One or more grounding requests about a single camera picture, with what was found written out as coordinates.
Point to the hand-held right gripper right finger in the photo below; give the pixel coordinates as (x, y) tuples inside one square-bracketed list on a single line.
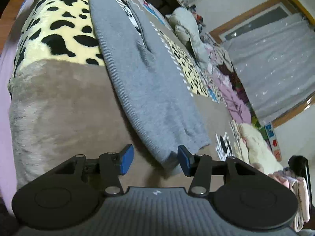
[(184, 159)]

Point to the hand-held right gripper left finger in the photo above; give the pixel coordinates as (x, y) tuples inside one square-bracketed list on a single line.
[(126, 159)]

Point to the grey sweater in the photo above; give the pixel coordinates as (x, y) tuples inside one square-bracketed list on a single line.
[(147, 78)]

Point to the stack of folded clothes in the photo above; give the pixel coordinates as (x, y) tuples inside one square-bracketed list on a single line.
[(300, 194)]

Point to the cream quilt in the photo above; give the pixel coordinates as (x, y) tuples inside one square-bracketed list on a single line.
[(256, 142)]

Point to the purple duvet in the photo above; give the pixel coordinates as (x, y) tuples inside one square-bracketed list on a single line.
[(233, 100)]

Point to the cartoon printed blanket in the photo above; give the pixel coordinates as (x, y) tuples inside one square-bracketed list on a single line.
[(61, 108)]

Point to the dark patterned cloth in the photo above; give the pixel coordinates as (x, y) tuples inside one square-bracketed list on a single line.
[(232, 78)]

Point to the grey curtain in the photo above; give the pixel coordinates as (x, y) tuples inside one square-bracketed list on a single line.
[(270, 66)]

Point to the pink bed sheet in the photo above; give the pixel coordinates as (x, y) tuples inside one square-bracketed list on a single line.
[(5, 103)]

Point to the light grey crumpled jacket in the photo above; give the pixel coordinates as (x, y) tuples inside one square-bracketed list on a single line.
[(184, 19)]

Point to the wooden window frame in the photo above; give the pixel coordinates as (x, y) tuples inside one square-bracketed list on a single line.
[(295, 113)]

